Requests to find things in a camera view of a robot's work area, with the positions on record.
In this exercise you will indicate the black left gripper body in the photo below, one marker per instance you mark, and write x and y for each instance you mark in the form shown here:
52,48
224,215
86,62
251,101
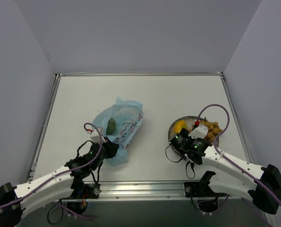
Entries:
112,148

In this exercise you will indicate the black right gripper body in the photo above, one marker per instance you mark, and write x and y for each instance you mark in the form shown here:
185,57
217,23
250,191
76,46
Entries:
176,141

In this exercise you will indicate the green netted melon slice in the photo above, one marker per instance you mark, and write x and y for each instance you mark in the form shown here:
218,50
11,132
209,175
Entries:
111,126

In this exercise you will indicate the yellow longan fruit bunch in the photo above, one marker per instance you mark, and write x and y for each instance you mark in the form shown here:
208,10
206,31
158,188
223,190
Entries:
213,130

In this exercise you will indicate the yellow mango fake fruit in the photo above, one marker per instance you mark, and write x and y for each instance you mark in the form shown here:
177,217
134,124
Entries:
179,125

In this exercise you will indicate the light blue plastic bag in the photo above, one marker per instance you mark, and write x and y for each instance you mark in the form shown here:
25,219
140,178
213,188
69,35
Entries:
128,116

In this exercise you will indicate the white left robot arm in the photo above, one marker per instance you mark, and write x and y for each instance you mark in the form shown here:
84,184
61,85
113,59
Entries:
18,201

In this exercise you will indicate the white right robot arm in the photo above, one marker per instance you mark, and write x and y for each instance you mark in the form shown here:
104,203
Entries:
227,174

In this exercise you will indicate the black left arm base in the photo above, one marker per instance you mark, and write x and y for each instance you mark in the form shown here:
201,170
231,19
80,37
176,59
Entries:
77,201

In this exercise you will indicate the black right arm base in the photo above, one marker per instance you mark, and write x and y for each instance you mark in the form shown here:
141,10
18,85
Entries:
203,198

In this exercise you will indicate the grey speckled plate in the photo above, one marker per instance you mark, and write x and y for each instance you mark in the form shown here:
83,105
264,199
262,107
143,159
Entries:
192,122

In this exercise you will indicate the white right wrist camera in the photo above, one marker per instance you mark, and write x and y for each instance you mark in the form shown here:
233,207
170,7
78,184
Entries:
199,132

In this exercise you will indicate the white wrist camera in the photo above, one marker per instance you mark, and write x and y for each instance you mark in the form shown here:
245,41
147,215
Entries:
199,132
96,137

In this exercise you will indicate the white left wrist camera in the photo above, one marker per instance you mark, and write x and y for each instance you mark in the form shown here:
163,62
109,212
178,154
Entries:
96,137

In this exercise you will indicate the aluminium front rail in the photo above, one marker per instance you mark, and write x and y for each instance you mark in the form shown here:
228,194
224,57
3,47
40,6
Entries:
162,190

